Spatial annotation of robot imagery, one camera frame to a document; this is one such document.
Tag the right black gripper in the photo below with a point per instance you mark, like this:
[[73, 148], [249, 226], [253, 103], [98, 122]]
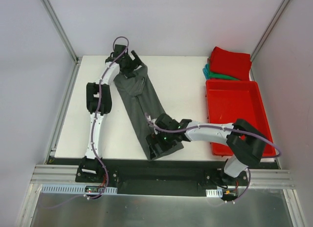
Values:
[[154, 144]]

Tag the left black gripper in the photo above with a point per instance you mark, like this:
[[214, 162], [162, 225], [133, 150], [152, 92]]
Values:
[[132, 64]]

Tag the dark grey t shirt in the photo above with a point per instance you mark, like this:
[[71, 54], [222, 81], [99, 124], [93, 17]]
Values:
[[139, 97]]

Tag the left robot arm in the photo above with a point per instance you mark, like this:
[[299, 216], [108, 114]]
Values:
[[98, 95]]

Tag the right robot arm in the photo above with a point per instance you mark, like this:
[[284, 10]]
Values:
[[246, 142]]

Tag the folded teal t shirt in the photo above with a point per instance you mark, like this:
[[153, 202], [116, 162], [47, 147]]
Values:
[[206, 71]]

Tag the folded green t shirt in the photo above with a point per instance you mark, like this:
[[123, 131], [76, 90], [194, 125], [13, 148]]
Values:
[[213, 75]]

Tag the red plastic bin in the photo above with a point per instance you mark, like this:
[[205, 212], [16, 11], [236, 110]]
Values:
[[229, 100]]

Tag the folded red t shirt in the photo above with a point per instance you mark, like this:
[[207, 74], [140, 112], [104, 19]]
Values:
[[233, 64]]

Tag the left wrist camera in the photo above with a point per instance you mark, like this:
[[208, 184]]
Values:
[[119, 51]]

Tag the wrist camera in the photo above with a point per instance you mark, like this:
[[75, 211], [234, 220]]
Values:
[[119, 51], [164, 121]]

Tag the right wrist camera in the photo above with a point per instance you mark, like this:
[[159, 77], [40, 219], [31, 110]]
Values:
[[164, 121]]

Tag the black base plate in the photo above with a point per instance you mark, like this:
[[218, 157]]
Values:
[[92, 172]]

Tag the right white cable duct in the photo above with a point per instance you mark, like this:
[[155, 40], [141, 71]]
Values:
[[214, 193]]

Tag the white cable duct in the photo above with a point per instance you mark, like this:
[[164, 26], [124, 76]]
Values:
[[77, 189], [214, 193]]

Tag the left aluminium frame post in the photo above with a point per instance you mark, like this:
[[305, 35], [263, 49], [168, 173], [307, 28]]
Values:
[[60, 30]]

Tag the aluminium frame post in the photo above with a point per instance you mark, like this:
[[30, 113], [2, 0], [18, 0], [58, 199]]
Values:
[[270, 27], [60, 30]]

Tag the left white cable duct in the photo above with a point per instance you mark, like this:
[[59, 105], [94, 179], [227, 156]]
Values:
[[77, 189]]

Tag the front aluminium rail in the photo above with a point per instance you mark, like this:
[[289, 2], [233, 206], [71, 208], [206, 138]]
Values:
[[66, 174]]

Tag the right aluminium frame post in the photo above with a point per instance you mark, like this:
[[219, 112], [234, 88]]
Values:
[[270, 27]]

